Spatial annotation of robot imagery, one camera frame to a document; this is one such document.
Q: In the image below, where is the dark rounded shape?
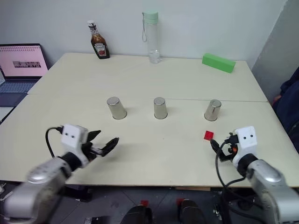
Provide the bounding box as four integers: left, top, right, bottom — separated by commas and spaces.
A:
121, 200, 154, 224
176, 198, 204, 224

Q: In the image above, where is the person in dark blue clothing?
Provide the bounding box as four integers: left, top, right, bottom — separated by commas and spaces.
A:
271, 69, 299, 155

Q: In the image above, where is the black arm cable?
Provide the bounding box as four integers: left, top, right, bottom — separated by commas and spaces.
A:
45, 126, 64, 160
214, 140, 249, 188

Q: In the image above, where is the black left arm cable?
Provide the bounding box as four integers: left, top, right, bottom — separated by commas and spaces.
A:
45, 126, 64, 160

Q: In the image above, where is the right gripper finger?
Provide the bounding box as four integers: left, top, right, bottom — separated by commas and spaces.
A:
210, 139, 221, 155
219, 152, 234, 163

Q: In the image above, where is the green rectangular block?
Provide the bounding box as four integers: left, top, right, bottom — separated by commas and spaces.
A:
201, 53, 237, 74

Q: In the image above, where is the steel cup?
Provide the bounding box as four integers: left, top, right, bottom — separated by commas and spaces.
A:
203, 99, 222, 121
106, 96, 128, 120
153, 96, 169, 119

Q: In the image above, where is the open laptop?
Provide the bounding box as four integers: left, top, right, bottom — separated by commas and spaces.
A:
0, 43, 49, 108

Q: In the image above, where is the ketchup bottle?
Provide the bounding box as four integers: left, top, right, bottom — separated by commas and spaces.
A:
86, 20, 111, 60

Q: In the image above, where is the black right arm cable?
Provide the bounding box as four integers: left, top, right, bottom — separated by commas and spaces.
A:
214, 140, 249, 188

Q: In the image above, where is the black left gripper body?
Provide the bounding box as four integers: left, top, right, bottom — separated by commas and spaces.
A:
81, 139, 106, 162

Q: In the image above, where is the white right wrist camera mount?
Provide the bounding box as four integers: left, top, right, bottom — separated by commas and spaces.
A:
232, 126, 259, 167

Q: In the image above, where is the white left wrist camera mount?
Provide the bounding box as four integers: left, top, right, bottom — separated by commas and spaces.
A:
60, 124, 90, 168

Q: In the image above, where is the black floor cable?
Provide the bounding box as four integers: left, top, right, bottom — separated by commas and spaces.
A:
214, 186, 267, 224

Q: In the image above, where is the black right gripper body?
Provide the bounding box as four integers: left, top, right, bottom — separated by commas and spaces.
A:
220, 132, 239, 163

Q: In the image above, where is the clear bottle with green lid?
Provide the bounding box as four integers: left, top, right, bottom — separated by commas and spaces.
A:
141, 10, 163, 64

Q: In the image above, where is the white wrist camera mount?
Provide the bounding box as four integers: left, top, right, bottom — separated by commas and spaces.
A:
232, 126, 259, 167
60, 124, 90, 168

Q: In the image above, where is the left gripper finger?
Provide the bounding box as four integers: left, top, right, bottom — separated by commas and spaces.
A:
102, 137, 120, 157
87, 130, 102, 143

